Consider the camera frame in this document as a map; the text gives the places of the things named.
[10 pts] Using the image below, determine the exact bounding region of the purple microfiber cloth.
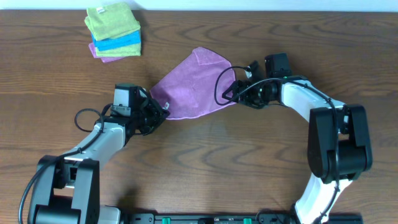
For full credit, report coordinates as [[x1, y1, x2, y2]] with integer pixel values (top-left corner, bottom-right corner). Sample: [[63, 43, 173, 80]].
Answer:
[[150, 47, 236, 120]]

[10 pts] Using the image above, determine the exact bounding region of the blue folded cloth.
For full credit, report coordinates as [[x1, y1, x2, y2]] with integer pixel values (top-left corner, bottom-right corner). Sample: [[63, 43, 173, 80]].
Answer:
[[91, 30, 141, 51]]

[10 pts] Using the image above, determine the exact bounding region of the lower green folded cloth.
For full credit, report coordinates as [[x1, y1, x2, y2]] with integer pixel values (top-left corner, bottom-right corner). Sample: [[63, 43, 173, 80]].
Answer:
[[95, 44, 141, 57]]

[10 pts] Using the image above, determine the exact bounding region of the bottom purple folded cloth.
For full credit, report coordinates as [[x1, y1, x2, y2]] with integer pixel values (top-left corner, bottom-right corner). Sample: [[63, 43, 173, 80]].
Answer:
[[88, 43, 124, 63]]

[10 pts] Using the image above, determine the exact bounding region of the green folded cloth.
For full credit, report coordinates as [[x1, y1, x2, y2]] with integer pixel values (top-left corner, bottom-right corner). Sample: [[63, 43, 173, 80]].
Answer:
[[85, 2, 141, 40], [95, 44, 141, 57]]

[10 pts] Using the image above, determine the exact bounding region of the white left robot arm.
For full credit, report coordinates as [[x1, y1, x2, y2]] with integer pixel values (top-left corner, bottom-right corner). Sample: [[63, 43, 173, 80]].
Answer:
[[18, 84, 170, 224]]

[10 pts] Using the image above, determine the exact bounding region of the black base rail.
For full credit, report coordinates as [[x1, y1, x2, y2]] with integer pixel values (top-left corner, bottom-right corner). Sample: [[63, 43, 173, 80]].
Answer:
[[118, 212, 364, 224]]

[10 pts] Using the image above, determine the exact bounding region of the top green folded cloth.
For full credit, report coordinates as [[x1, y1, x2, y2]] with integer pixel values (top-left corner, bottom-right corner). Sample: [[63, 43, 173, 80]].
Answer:
[[85, 2, 141, 40]]

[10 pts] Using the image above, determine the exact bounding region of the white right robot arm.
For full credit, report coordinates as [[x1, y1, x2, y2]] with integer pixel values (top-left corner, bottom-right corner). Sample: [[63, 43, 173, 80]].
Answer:
[[221, 76, 373, 223]]

